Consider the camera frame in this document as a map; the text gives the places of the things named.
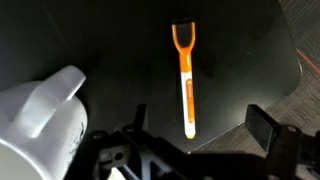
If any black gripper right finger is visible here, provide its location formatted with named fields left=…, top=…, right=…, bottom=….
left=245, top=104, right=278, bottom=152

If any white mug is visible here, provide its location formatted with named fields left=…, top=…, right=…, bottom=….
left=0, top=66, right=88, bottom=180

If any orange marker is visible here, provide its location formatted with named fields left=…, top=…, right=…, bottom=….
left=172, top=21, right=196, bottom=139

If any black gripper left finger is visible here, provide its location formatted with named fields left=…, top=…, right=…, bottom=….
left=134, top=104, right=148, bottom=130

